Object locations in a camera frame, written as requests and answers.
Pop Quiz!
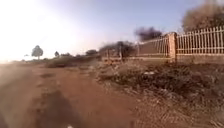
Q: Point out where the fence with brick posts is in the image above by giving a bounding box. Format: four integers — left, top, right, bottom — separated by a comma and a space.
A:
99, 25, 224, 64

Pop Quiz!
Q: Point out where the dark tree behind fence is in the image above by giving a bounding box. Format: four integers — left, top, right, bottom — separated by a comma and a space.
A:
134, 26, 163, 42

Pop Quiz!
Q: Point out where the red dirt track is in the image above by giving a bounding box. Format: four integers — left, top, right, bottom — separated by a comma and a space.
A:
0, 62, 158, 128

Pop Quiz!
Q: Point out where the dry grass verge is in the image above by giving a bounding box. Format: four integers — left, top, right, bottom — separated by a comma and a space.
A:
46, 56, 224, 128

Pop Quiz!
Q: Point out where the large tree behind fence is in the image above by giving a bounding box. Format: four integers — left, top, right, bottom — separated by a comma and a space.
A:
181, 1, 224, 34

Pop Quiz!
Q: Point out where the row of low bushes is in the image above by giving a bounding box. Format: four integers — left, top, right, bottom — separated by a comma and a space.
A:
59, 40, 136, 58

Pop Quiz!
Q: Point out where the lone tall tree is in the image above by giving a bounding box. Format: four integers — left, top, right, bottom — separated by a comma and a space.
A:
31, 44, 45, 61

